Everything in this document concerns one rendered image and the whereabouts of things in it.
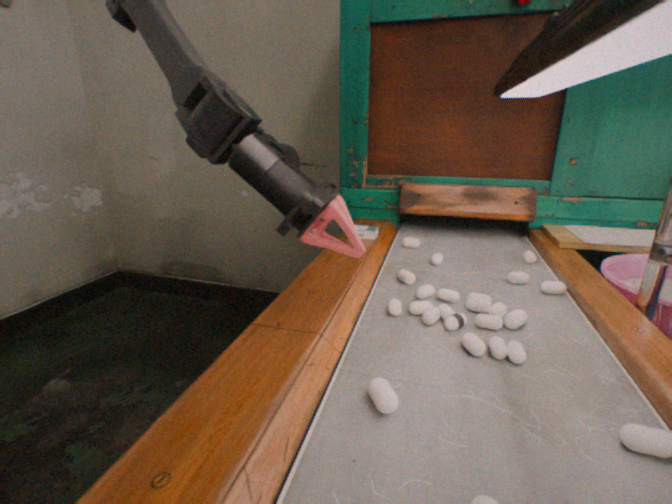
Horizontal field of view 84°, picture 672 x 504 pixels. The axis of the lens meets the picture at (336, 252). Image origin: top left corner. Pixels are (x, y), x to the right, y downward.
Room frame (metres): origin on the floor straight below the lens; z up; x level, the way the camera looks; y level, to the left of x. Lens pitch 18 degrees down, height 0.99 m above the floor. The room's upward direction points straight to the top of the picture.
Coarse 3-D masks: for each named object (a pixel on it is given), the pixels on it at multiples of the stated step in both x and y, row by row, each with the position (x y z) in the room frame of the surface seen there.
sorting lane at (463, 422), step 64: (448, 256) 0.72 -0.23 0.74; (512, 256) 0.72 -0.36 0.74; (384, 320) 0.46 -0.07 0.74; (576, 320) 0.46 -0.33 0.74; (448, 384) 0.32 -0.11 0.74; (512, 384) 0.32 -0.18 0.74; (576, 384) 0.32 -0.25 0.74; (320, 448) 0.24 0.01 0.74; (384, 448) 0.24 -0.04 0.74; (448, 448) 0.24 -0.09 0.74; (512, 448) 0.24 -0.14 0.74; (576, 448) 0.24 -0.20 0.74
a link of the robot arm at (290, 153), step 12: (228, 96) 0.49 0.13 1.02; (240, 108) 0.49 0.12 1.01; (252, 120) 0.49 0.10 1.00; (240, 132) 0.49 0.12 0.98; (252, 132) 0.52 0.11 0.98; (192, 144) 0.50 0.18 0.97; (228, 144) 0.49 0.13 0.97; (276, 144) 0.54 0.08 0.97; (204, 156) 0.51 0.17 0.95; (216, 156) 0.49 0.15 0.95; (228, 156) 0.51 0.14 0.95; (288, 156) 0.54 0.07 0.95
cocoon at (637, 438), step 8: (632, 424) 0.25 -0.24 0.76; (624, 432) 0.24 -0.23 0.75; (632, 432) 0.24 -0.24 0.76; (640, 432) 0.24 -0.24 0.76; (648, 432) 0.24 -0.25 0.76; (656, 432) 0.24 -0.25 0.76; (664, 432) 0.24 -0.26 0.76; (624, 440) 0.24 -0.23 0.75; (632, 440) 0.24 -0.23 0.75; (640, 440) 0.23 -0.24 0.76; (648, 440) 0.23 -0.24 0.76; (656, 440) 0.23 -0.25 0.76; (664, 440) 0.23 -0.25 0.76; (632, 448) 0.23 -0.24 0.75; (640, 448) 0.23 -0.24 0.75; (648, 448) 0.23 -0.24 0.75; (656, 448) 0.23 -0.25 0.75; (664, 448) 0.23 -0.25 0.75; (664, 456) 0.23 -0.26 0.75
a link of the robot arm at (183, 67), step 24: (120, 0) 0.70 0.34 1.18; (144, 0) 0.66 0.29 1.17; (120, 24) 0.72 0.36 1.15; (144, 24) 0.63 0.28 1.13; (168, 24) 0.62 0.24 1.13; (168, 48) 0.57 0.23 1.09; (192, 48) 0.61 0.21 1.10; (168, 72) 0.56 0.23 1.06; (192, 72) 0.53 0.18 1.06; (192, 96) 0.52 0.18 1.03; (216, 96) 0.48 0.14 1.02; (192, 120) 0.49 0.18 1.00; (216, 120) 0.48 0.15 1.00; (240, 120) 0.50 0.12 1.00; (216, 144) 0.49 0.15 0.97
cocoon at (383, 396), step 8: (376, 384) 0.30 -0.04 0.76; (384, 384) 0.29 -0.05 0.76; (376, 392) 0.29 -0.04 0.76; (384, 392) 0.28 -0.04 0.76; (392, 392) 0.28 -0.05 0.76; (376, 400) 0.28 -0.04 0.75; (384, 400) 0.28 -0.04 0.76; (392, 400) 0.28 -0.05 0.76; (384, 408) 0.27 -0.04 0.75; (392, 408) 0.27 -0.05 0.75
